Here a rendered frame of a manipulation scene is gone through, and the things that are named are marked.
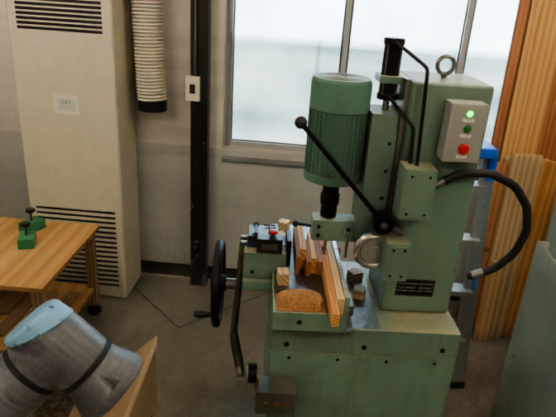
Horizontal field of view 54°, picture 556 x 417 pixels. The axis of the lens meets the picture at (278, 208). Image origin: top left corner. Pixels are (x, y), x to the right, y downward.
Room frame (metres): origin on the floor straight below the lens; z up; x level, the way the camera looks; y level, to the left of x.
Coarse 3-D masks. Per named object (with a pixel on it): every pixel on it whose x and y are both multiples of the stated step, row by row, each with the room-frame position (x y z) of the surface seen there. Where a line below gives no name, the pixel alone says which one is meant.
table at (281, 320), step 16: (304, 272) 1.51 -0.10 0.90; (256, 288) 1.48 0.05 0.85; (272, 288) 1.43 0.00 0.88; (288, 288) 1.41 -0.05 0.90; (304, 288) 1.41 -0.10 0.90; (320, 288) 1.42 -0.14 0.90; (272, 304) 1.34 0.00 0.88; (272, 320) 1.28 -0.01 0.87; (288, 320) 1.28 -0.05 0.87; (304, 320) 1.28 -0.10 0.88; (320, 320) 1.28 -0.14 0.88
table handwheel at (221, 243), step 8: (216, 248) 1.54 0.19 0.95; (224, 248) 1.65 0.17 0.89; (216, 256) 1.50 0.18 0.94; (224, 256) 1.68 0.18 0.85; (216, 264) 1.48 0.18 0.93; (224, 264) 1.68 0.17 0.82; (216, 272) 1.46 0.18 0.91; (224, 272) 1.68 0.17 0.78; (216, 280) 1.44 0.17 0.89; (224, 280) 1.54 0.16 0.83; (232, 280) 1.56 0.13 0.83; (216, 288) 1.43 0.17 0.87; (224, 288) 1.54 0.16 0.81; (232, 288) 1.55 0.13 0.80; (216, 296) 1.42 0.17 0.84; (216, 304) 1.42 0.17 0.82; (216, 312) 1.42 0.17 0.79; (216, 320) 1.43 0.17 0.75
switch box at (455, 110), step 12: (444, 108) 1.47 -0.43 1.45; (456, 108) 1.42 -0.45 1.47; (468, 108) 1.42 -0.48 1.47; (480, 108) 1.42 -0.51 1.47; (444, 120) 1.45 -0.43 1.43; (456, 120) 1.42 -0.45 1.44; (480, 120) 1.42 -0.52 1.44; (444, 132) 1.44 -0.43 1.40; (456, 132) 1.42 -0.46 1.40; (480, 132) 1.42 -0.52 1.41; (444, 144) 1.42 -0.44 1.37; (456, 144) 1.42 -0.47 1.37; (468, 144) 1.42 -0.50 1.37; (480, 144) 1.42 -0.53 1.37; (444, 156) 1.42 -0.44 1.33; (468, 156) 1.42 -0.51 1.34
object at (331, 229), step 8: (312, 216) 1.57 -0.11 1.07; (320, 216) 1.57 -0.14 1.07; (336, 216) 1.58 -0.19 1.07; (344, 216) 1.59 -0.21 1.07; (352, 216) 1.59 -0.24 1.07; (312, 224) 1.54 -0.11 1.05; (320, 224) 1.54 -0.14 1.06; (328, 224) 1.54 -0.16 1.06; (336, 224) 1.54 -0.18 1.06; (344, 224) 1.54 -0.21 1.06; (352, 224) 1.54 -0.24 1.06; (312, 232) 1.54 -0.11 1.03; (320, 232) 1.54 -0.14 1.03; (328, 232) 1.54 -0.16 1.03; (336, 232) 1.54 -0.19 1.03; (352, 232) 1.54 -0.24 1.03; (320, 240) 1.54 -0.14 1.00; (328, 240) 1.54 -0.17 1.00; (336, 240) 1.54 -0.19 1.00; (344, 240) 1.54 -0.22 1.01; (352, 240) 1.54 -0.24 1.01
